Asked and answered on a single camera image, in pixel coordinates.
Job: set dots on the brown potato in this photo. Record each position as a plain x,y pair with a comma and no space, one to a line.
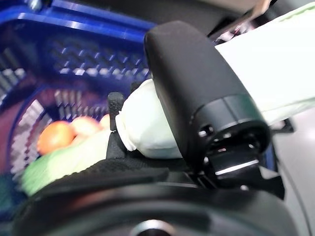
85,125

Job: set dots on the green white napa cabbage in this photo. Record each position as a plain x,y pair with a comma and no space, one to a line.
258,61
61,162

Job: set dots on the orange round vegetable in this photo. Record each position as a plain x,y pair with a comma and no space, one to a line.
56,137

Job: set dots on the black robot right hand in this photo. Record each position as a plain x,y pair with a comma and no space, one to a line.
197,86

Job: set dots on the blue plastic shopping basket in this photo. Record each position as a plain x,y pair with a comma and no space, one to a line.
73,24

